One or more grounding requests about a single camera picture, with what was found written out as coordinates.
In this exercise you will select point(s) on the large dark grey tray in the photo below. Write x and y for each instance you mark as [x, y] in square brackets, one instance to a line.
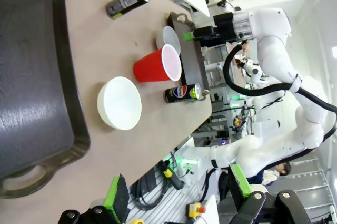
[29, 76]

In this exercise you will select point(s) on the white plastic cup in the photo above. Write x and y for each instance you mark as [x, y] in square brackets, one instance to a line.
[168, 37]

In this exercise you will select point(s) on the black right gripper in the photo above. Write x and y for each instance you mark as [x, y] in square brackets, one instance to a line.
[223, 27]

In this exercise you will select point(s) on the yellow tape roll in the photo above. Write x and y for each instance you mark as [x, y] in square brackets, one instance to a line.
[134, 221]

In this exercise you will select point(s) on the black yellow handheld tool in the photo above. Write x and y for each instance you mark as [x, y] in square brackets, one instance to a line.
[172, 177]

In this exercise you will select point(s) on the red plastic cup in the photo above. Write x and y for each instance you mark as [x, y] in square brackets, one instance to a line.
[150, 67]

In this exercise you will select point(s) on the person in background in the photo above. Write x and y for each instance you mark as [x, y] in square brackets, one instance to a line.
[281, 170]

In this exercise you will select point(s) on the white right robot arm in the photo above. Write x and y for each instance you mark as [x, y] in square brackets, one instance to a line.
[273, 52]

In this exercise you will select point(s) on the yellow emergency stop box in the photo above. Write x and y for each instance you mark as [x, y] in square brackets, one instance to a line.
[195, 209]

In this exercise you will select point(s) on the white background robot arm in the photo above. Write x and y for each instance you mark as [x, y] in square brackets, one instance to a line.
[252, 72]

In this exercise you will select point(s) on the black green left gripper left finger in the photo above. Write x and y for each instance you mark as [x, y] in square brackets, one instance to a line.
[116, 200]

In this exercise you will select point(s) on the white bowl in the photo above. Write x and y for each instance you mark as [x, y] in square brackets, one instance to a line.
[119, 102]

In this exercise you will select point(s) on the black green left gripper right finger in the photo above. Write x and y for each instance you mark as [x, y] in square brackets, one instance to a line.
[241, 189]

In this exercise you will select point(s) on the black Pepsi can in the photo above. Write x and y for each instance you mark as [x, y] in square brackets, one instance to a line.
[180, 93]

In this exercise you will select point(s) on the black energy drink can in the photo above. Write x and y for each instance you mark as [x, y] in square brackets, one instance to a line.
[129, 0]

